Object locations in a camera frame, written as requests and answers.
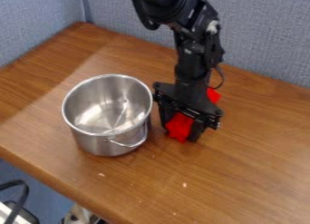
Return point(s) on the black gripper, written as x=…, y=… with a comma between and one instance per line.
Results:
x=187, y=98

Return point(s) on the red block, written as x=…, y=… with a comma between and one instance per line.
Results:
x=181, y=125

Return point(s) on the metal pot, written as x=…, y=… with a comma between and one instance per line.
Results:
x=108, y=109

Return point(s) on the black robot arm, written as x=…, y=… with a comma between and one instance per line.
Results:
x=193, y=19

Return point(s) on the white black object under table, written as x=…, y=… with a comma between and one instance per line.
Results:
x=81, y=215

